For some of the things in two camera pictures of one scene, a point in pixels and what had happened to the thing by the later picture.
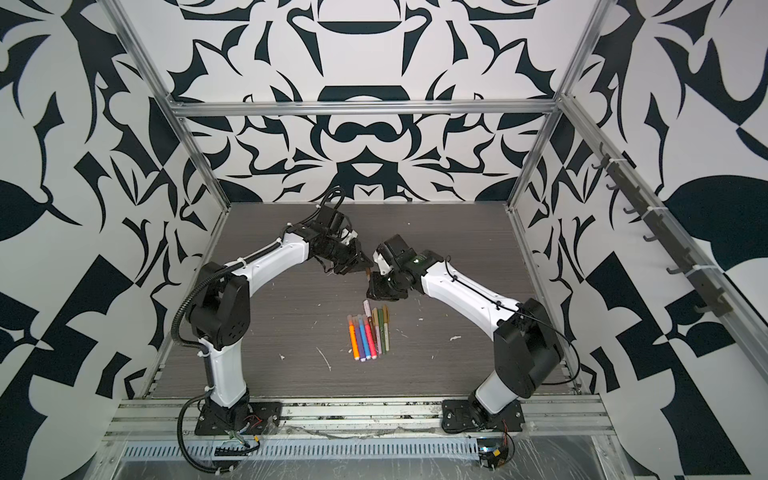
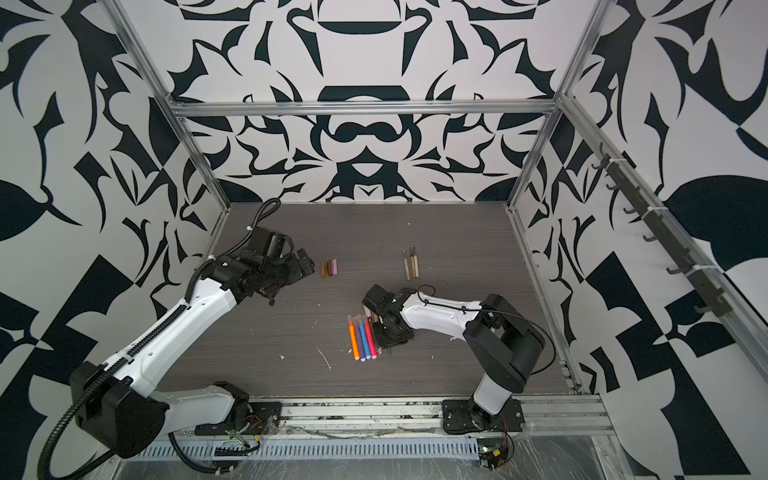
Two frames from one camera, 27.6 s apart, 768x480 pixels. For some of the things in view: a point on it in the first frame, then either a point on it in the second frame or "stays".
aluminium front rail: [359, 421] stays
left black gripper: [361, 262] -> [296, 269]
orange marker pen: [353, 339] stays
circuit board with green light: [492, 452] stays
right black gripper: [377, 290] -> [382, 342]
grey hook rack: [714, 298] stays
